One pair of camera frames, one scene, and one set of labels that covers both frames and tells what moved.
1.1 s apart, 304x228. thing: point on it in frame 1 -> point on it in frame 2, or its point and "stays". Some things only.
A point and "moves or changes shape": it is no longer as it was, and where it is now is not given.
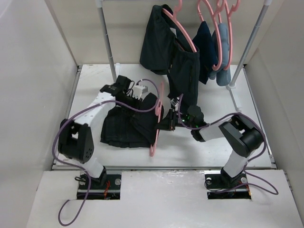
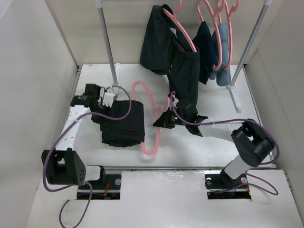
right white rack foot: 230,87 stays
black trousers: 131,128 moves or changes shape
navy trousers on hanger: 206,43 stays
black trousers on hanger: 162,49 stays
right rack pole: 232,84 stays
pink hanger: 158,111 -> 166,104
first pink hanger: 174,16 stays
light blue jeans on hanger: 223,75 stays
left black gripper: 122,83 -> 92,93
